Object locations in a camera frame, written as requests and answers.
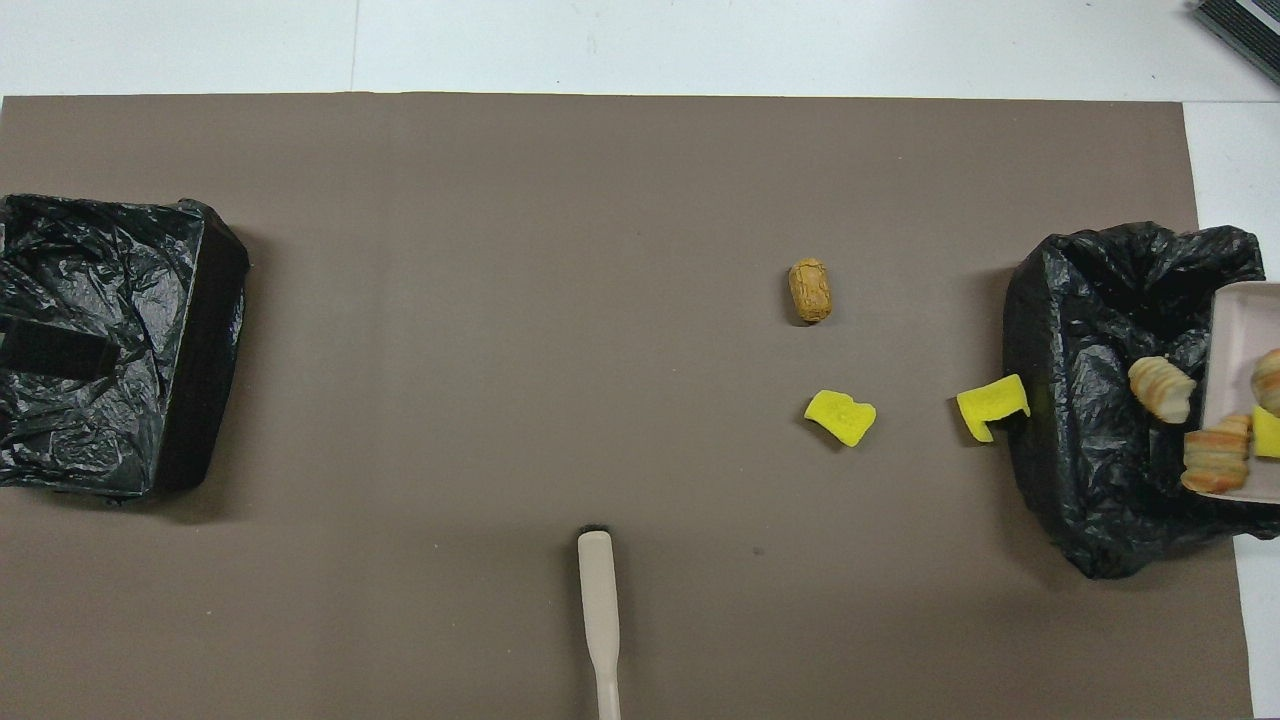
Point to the brown bread roll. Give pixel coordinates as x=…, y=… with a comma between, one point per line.
x=810, y=290

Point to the yellow sponge wedge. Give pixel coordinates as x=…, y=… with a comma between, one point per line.
x=1268, y=432

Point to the pale croissant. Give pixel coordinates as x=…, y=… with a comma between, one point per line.
x=1162, y=388

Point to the open bin with black bag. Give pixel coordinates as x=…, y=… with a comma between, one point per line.
x=1090, y=300

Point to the large striped croissant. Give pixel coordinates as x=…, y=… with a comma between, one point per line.
x=1217, y=455

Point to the small striped croissant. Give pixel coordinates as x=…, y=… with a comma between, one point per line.
x=1268, y=380

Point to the beige hand brush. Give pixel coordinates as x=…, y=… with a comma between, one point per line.
x=598, y=590

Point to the flat bin with black bag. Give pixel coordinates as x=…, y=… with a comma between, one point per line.
x=150, y=300

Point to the beige plastic dustpan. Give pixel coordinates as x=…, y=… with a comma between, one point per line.
x=1240, y=340

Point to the yellow sponge with notch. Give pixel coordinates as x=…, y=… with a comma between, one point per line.
x=990, y=403

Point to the dark ribbed object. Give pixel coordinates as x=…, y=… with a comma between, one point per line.
x=1245, y=30

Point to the yellow sponge chunk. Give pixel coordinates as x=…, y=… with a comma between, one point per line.
x=842, y=417

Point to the brown table mat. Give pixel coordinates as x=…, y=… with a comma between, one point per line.
x=400, y=300

